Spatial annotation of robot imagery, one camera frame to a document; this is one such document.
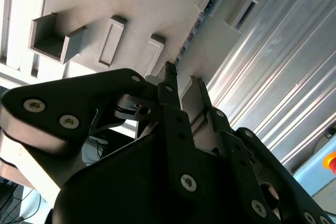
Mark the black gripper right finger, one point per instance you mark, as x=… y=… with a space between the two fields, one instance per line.
x=244 y=161

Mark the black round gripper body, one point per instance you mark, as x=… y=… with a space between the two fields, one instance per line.
x=126 y=182

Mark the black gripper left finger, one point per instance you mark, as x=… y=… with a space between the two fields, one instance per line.
x=57 y=95

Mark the green RAM stick black chips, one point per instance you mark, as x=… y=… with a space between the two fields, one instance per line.
x=189 y=37

